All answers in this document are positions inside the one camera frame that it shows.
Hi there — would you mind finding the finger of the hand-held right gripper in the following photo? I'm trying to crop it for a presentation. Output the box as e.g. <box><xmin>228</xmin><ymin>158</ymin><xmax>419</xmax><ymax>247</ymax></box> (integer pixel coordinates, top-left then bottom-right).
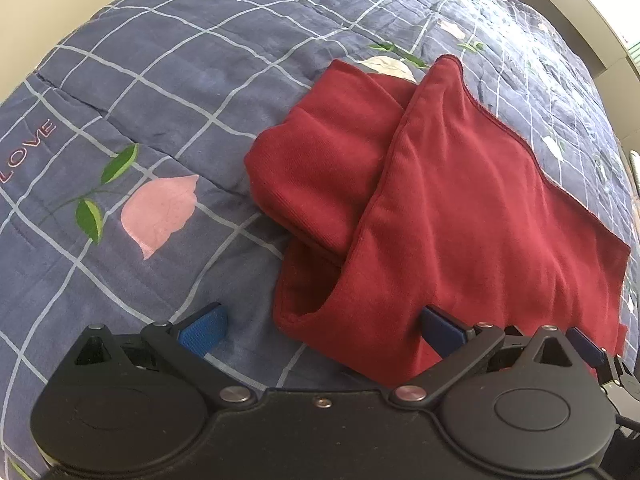
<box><xmin>567</xmin><ymin>327</ymin><xmax>636</xmax><ymax>397</ymax></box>

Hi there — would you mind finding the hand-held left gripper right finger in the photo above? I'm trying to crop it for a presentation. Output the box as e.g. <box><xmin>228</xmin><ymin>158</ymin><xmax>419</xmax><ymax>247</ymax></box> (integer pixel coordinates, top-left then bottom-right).
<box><xmin>391</xmin><ymin>305</ymin><xmax>572</xmax><ymax>407</ymax></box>

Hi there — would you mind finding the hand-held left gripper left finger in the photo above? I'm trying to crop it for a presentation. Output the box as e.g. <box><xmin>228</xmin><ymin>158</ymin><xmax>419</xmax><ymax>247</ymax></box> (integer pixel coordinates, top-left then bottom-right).
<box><xmin>74</xmin><ymin>302</ymin><xmax>257</xmax><ymax>406</ymax></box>

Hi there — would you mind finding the red long-sleeve shirt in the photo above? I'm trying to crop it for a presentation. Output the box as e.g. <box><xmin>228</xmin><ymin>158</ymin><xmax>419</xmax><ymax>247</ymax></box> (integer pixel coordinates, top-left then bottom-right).
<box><xmin>244</xmin><ymin>55</ymin><xmax>632</xmax><ymax>381</ymax></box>

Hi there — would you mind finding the blue plaid floral quilt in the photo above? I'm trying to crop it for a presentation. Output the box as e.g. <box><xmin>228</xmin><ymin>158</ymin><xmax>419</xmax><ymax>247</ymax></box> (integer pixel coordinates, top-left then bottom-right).
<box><xmin>0</xmin><ymin>0</ymin><xmax>633</xmax><ymax>480</ymax></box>

